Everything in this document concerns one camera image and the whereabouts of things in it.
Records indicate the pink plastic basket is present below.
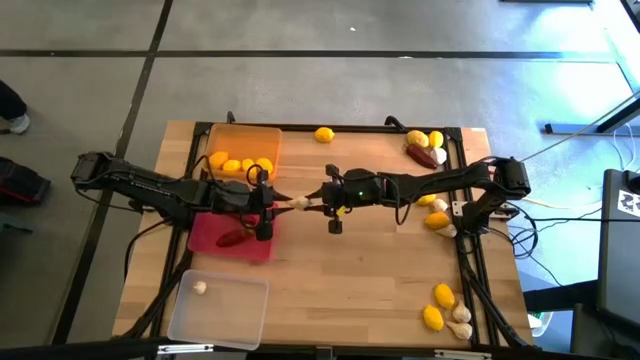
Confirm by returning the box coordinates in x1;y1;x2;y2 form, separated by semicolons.
186;202;277;264

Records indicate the black bag red trim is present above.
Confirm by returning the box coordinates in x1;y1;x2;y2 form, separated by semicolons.
0;156;52;208

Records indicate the grey metal stand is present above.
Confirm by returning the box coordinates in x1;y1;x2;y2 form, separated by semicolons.
543;89;640;137

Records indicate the clear plastic basket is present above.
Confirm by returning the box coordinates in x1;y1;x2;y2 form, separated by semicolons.
166;268;271;352

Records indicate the white cup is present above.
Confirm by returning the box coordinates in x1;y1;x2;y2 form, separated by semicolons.
527;309;555;338

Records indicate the pale yellow lemon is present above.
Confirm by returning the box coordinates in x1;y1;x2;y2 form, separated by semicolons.
405;129;430;149

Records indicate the person's leg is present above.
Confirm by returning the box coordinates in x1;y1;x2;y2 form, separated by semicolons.
0;78;29;121

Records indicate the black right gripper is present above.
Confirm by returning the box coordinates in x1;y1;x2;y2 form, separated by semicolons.
304;163;387;235

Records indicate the white cable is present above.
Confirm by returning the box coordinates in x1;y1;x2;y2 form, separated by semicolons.
612;122;640;174

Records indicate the orange plastic basket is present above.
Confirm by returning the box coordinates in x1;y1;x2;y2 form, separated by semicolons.
202;123;284;182

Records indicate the black cable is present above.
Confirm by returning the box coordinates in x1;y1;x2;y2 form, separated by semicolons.
122;217;174;284
529;214;640;225
492;199;541;261

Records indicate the person's shoe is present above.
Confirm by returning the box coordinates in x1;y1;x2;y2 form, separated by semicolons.
7;113;32;136

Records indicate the red pepper green stem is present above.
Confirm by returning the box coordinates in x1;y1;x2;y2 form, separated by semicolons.
214;228;256;249

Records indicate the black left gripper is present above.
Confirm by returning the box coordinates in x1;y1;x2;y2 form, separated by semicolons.
234;180;295;242

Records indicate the black metal table frame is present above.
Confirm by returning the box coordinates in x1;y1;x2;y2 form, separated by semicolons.
119;121;534;360

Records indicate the black computer cart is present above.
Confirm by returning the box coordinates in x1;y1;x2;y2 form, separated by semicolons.
596;168;640;331

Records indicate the yellow cable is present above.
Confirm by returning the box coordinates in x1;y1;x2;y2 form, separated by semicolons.
519;195;604;210

